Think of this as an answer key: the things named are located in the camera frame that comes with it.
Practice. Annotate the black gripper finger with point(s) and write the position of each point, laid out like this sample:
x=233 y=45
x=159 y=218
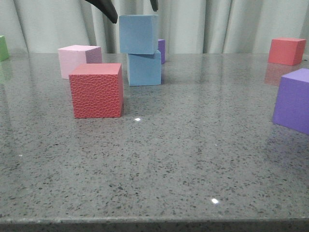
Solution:
x=154 y=5
x=107 y=8

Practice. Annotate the light blue foam cube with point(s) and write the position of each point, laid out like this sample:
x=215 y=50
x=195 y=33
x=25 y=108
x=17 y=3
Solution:
x=144 y=69
x=138 y=34

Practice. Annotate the far purple foam cube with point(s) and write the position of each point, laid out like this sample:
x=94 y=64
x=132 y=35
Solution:
x=162 y=49

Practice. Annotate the purple foam cube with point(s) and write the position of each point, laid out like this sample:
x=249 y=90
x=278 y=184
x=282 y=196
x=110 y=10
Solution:
x=292 y=103
x=162 y=49

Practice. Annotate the pink foam cube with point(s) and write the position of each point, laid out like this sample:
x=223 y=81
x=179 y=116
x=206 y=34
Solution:
x=72 y=56

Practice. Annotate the grey-white curtain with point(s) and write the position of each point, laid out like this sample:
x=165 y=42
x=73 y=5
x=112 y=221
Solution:
x=187 y=26

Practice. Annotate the near red foam cube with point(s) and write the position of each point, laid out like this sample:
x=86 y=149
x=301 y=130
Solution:
x=97 y=90

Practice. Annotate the red foam cube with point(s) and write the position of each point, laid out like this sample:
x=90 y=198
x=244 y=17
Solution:
x=286 y=51
x=97 y=90

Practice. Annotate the green foam cube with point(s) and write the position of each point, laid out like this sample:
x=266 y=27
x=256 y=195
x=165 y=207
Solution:
x=4 y=54

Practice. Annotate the far red foam cube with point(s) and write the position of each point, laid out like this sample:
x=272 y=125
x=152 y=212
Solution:
x=286 y=51

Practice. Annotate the near purple foam cube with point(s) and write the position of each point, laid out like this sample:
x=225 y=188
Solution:
x=292 y=103

